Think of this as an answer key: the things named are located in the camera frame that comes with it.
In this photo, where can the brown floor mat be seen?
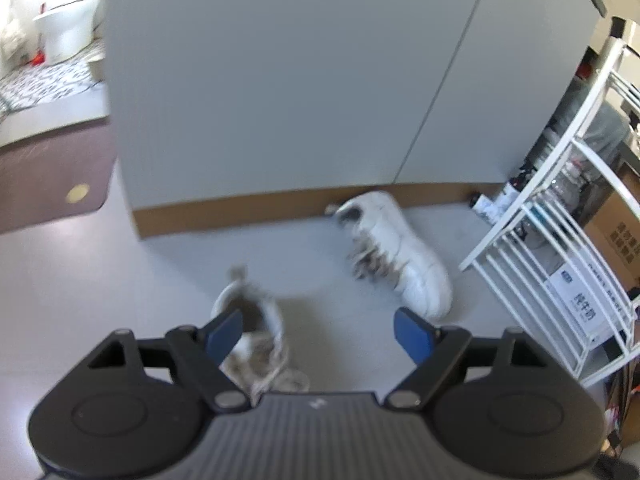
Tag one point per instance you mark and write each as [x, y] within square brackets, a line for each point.
[50, 175]

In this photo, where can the white toilet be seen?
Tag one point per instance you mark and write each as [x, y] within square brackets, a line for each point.
[65, 25]

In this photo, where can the white lace-up sneaker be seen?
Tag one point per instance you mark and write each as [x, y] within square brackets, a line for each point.
[270, 310]
[410, 245]

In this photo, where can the clear plastic bottle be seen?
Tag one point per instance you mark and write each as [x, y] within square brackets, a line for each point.
[567, 185]

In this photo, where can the white shoe rack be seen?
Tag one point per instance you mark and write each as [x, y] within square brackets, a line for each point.
[492, 234]

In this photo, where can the grey cabinet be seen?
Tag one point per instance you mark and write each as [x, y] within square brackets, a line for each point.
[275, 85]

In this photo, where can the white carton box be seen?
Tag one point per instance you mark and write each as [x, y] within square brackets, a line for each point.
[585, 300]

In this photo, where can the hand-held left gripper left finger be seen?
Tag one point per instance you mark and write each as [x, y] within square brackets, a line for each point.
[225, 337]

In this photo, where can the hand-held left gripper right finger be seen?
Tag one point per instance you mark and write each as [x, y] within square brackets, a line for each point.
[412, 335]

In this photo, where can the brown cardboard box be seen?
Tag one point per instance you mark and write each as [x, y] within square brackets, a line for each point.
[617, 225]

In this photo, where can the grey cloth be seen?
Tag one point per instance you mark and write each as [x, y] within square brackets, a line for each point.
[600, 125]

